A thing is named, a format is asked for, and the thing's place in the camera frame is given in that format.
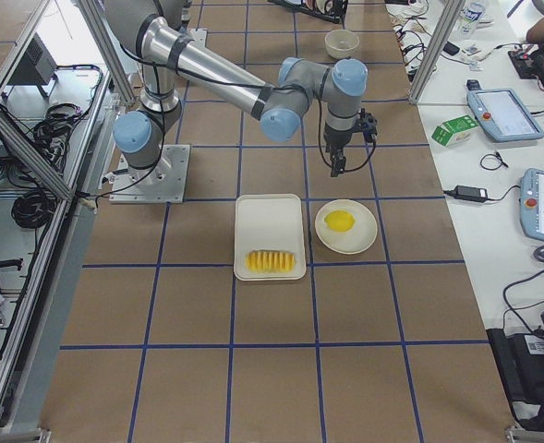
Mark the black power adapter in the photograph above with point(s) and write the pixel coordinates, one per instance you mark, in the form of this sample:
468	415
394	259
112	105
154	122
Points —
471	193

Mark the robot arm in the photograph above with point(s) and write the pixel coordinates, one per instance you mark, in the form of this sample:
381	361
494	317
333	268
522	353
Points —
150	31

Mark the grey electronics box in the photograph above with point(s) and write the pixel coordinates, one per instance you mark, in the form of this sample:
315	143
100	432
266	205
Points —
35	68

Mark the cream round plate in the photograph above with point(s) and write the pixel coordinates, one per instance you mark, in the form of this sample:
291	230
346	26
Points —
357	240

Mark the green white carton box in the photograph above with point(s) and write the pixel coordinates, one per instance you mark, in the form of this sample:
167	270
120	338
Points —
454	131

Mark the blue teach pendant far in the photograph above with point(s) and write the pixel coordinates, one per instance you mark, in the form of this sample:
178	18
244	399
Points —
502	115

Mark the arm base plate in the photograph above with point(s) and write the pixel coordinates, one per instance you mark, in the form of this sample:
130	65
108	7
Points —
154	178
198	35

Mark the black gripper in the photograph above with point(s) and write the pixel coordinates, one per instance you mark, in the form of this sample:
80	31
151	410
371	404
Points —
333	140

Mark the yellow lemon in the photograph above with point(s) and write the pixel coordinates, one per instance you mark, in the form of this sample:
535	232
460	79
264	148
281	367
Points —
340	221

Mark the cream ceramic bowl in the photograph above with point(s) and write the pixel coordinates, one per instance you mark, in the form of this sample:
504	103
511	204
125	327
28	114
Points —
341	44

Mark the black dish rack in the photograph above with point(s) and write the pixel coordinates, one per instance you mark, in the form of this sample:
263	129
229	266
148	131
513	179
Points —
333	11

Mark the cream rectangular tray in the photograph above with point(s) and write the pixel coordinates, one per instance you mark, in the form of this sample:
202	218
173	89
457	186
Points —
269	222

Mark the plastic water bottle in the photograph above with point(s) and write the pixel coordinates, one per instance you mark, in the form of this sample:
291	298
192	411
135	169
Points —
469	18

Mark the aluminium frame post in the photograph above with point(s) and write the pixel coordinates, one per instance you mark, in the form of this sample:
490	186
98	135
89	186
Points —
442	30

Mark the sliced yellow fruit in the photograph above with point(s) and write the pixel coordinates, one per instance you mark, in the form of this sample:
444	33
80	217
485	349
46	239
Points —
273	261

